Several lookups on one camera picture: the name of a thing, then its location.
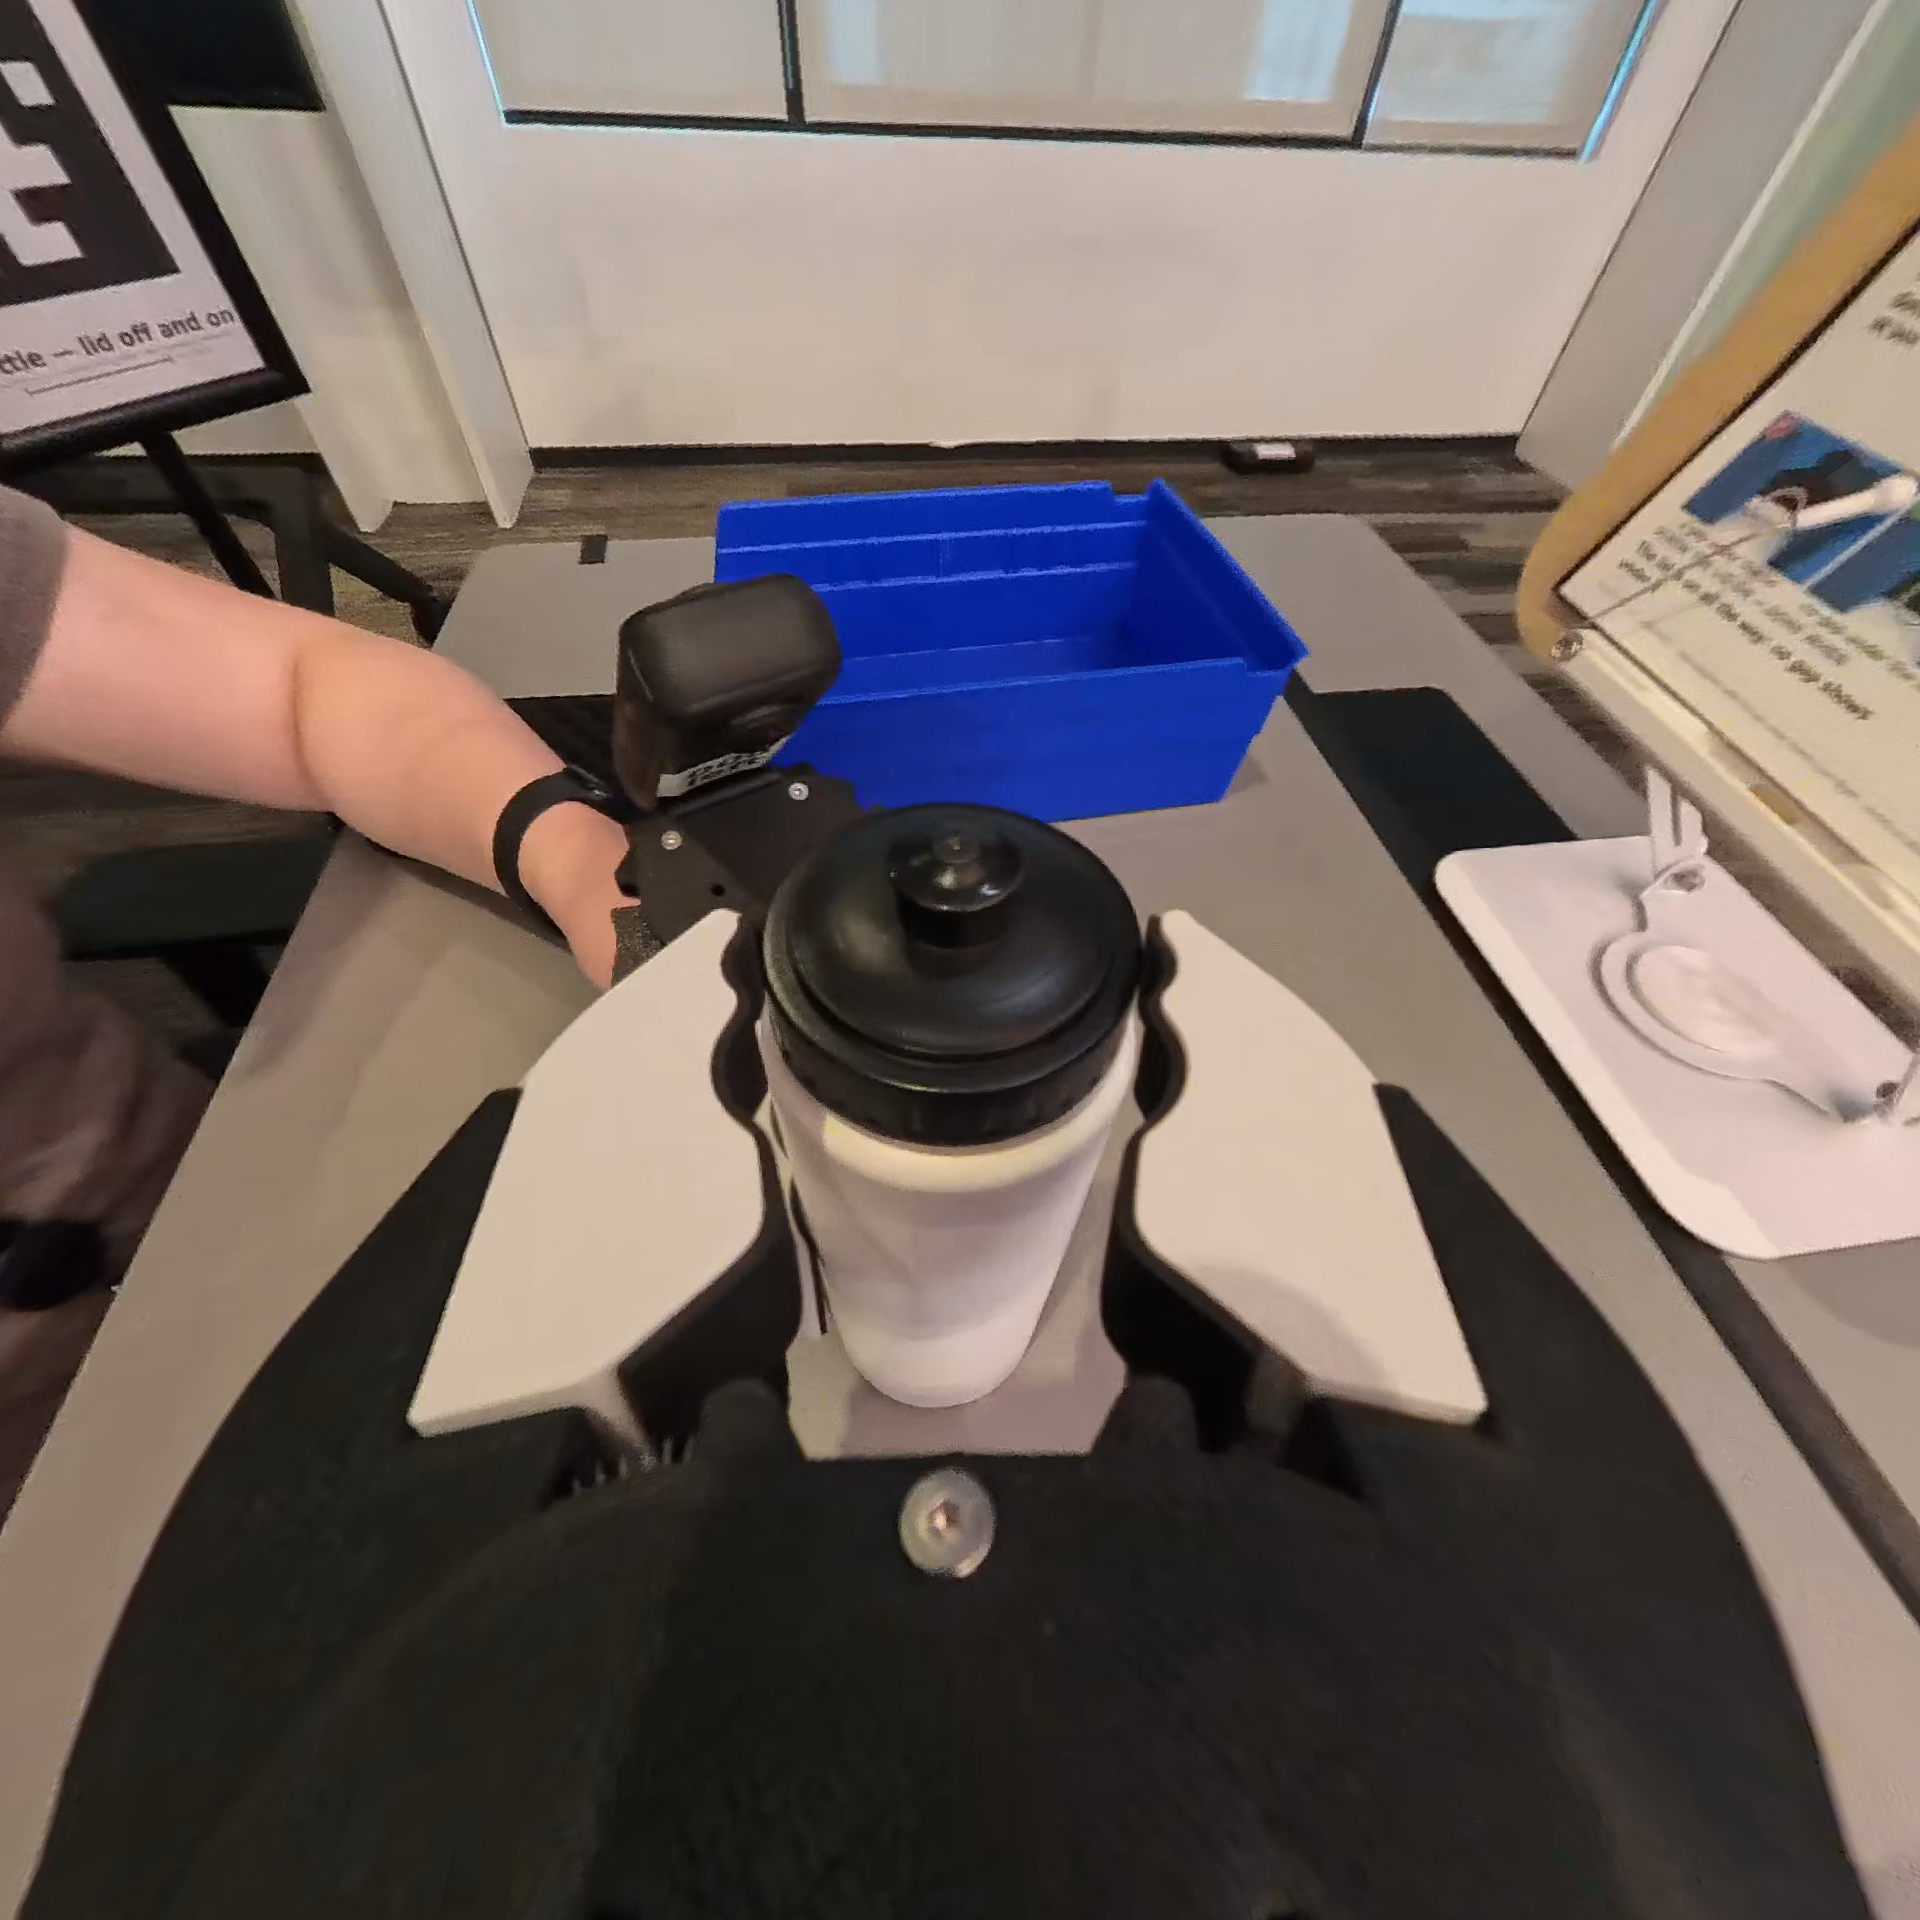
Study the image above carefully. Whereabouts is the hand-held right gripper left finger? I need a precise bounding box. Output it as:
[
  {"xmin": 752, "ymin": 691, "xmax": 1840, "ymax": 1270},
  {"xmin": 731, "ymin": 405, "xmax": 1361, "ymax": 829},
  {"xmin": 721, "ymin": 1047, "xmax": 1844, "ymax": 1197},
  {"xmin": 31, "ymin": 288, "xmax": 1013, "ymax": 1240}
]
[{"xmin": 404, "ymin": 909, "xmax": 797, "ymax": 1465}]

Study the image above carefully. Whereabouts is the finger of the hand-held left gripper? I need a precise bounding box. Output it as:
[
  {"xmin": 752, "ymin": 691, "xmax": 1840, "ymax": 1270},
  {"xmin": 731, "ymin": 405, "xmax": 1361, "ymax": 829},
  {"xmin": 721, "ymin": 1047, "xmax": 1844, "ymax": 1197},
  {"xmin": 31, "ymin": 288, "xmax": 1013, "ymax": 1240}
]
[{"xmin": 766, "ymin": 1103, "xmax": 834, "ymax": 1340}]

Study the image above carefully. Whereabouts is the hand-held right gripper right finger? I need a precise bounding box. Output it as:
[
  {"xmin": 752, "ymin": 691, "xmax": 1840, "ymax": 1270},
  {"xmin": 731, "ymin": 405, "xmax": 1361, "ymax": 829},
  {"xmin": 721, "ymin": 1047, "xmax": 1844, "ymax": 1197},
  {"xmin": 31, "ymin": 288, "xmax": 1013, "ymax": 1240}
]
[{"xmin": 1110, "ymin": 911, "xmax": 1492, "ymax": 1481}]

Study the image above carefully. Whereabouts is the white plastic bottle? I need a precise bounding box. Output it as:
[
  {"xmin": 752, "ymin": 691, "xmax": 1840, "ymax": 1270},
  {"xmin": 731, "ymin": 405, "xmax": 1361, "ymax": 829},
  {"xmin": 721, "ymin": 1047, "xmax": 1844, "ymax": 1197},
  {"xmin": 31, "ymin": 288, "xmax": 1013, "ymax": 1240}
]
[{"xmin": 756, "ymin": 1037, "xmax": 1142, "ymax": 1408}]

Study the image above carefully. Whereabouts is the black bottle lid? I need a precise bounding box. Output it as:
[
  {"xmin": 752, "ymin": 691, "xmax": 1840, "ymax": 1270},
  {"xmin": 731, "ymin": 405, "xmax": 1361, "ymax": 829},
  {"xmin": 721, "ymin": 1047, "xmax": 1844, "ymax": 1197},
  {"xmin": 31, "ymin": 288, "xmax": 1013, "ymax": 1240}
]
[{"xmin": 760, "ymin": 803, "xmax": 1146, "ymax": 1145}]

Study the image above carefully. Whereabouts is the blue plastic bin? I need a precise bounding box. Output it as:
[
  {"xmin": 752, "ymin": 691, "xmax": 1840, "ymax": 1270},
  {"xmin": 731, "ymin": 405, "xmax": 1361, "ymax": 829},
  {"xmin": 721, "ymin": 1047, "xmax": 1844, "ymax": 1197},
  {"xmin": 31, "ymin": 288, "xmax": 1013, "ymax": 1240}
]
[{"xmin": 714, "ymin": 480, "xmax": 1310, "ymax": 826}]

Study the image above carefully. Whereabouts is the person's left forearm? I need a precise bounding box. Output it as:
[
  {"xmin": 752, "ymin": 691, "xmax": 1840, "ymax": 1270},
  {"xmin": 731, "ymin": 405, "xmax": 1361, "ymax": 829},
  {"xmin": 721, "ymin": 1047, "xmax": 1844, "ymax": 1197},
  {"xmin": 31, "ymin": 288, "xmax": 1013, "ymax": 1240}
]
[{"xmin": 44, "ymin": 518, "xmax": 563, "ymax": 904}]

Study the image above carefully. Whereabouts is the person's left hand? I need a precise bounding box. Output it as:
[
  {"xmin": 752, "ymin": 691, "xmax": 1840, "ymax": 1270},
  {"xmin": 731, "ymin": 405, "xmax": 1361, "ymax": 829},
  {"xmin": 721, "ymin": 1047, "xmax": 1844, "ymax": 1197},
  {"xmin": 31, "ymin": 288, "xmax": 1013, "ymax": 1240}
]
[{"xmin": 532, "ymin": 817, "xmax": 648, "ymax": 989}]

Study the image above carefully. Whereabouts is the black wrist band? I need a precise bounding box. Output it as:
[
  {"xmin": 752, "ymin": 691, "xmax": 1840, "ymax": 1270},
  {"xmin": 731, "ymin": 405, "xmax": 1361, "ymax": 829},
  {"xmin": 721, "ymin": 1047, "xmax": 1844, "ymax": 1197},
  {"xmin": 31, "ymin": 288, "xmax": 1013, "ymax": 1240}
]
[{"xmin": 492, "ymin": 765, "xmax": 618, "ymax": 920}]

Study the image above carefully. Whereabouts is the white stand base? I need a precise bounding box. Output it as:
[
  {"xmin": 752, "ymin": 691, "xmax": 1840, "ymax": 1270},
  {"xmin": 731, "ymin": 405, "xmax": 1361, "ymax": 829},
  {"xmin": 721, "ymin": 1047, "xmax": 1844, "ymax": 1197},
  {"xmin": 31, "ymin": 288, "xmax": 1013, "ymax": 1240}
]
[{"xmin": 1435, "ymin": 765, "xmax": 1920, "ymax": 1262}]

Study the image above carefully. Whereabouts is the framed glass window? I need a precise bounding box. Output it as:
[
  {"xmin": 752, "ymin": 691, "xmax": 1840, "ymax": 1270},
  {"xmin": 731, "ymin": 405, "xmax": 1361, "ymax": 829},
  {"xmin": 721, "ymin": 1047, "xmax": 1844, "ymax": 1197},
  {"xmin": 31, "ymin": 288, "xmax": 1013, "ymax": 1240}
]
[{"xmin": 466, "ymin": 0, "xmax": 1659, "ymax": 159}]

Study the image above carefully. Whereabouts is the black framed poster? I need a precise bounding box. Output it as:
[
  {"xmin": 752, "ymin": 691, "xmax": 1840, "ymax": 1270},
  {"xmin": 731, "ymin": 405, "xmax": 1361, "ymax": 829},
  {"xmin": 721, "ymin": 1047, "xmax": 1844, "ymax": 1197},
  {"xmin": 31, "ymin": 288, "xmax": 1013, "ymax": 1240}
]
[{"xmin": 0, "ymin": 0, "xmax": 311, "ymax": 459}]

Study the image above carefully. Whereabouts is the printed instruction sheet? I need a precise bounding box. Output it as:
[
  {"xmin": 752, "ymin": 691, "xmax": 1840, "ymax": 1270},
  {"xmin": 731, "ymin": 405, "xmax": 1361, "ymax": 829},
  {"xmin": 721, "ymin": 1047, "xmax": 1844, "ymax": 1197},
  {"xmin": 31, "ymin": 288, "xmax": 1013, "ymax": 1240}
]
[{"xmin": 1560, "ymin": 227, "xmax": 1920, "ymax": 886}]

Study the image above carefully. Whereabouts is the metal page holder wire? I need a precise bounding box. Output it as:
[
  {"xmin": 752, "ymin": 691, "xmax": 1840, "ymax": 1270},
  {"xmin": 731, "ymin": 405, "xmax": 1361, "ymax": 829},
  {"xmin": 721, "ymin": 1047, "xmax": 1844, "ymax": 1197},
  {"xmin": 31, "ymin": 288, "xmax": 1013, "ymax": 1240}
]
[{"xmin": 1560, "ymin": 478, "xmax": 1920, "ymax": 662}]

